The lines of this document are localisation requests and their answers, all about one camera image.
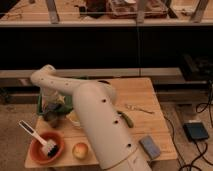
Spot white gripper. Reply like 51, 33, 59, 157
41, 88, 64, 104

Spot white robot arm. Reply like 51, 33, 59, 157
30, 65, 152, 171

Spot metal cup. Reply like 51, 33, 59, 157
44, 112, 59, 128

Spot green plastic tray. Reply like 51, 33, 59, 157
37, 95, 73, 116

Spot white dish brush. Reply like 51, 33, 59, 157
19, 120, 59, 157

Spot orange plastic bowl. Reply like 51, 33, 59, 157
29, 132, 65, 165

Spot yellow red apple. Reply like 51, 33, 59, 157
72, 142, 88, 160

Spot green pea pod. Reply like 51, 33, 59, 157
117, 111, 134, 128

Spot blue sponge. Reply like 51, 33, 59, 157
139, 135, 161, 160

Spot black foot pedal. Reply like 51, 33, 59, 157
183, 122, 209, 141

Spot black floor cable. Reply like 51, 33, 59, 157
163, 77, 213, 171

